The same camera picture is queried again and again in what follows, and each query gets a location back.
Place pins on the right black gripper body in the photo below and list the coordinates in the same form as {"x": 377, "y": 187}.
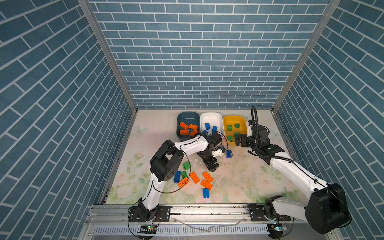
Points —
{"x": 246, "y": 141}

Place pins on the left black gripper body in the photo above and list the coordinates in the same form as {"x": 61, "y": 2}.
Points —
{"x": 209, "y": 159}

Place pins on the orange lego brick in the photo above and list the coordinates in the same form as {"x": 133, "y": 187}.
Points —
{"x": 183, "y": 126}

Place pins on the blue lego bottom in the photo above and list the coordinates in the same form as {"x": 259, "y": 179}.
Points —
{"x": 206, "y": 193}

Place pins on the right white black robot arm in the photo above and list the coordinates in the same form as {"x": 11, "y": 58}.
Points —
{"x": 326, "y": 208}

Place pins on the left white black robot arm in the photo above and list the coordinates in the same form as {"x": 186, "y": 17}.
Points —
{"x": 166, "y": 162}

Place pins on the white plastic bin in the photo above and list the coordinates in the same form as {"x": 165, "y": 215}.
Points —
{"x": 214, "y": 120}

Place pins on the yellow plastic bin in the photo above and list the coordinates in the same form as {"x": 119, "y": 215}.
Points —
{"x": 231, "y": 120}

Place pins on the dark teal plastic bin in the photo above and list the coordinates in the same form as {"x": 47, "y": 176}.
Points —
{"x": 188, "y": 125}

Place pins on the right green circuit board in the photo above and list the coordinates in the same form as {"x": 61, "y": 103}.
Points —
{"x": 276, "y": 231}

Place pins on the green circuit board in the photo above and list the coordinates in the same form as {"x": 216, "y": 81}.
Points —
{"x": 149, "y": 230}
{"x": 276, "y": 231}

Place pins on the left green circuit board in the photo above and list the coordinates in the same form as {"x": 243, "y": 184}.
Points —
{"x": 149, "y": 230}

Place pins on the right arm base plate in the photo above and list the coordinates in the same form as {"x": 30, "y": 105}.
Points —
{"x": 260, "y": 213}

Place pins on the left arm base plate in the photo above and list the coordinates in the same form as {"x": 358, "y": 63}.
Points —
{"x": 141, "y": 214}

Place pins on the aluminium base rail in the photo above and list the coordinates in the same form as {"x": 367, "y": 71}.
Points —
{"x": 180, "y": 213}

